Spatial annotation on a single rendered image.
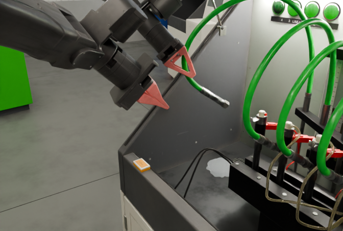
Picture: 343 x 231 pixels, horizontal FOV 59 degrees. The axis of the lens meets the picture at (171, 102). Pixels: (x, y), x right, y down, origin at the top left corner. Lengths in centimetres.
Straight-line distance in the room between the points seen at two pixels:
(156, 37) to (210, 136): 55
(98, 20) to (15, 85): 341
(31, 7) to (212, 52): 78
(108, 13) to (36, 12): 14
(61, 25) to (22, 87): 351
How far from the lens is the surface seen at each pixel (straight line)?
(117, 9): 48
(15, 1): 36
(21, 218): 237
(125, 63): 52
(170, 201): 81
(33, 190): 258
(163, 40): 76
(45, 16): 39
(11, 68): 382
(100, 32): 48
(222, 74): 113
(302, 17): 89
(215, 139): 122
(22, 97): 393
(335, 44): 66
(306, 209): 80
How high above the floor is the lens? 147
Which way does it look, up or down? 22 degrees down
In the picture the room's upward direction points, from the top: straight up
